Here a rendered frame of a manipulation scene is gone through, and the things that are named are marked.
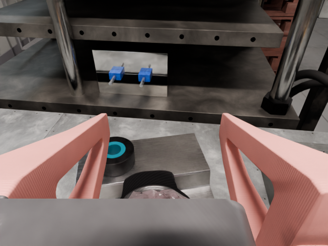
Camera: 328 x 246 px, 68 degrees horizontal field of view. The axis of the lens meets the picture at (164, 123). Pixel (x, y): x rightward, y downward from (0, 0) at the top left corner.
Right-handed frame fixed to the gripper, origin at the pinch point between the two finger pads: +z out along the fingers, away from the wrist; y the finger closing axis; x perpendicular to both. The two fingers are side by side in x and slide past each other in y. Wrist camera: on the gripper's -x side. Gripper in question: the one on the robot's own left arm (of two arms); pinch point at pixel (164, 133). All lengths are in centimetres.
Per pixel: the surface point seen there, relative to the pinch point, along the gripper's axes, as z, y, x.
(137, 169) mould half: 23.9, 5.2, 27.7
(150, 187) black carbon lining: 22.9, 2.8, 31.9
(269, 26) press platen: 75, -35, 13
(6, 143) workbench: 44, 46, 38
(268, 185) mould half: 27, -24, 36
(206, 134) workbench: 48, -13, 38
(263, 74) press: 92, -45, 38
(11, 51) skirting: 305, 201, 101
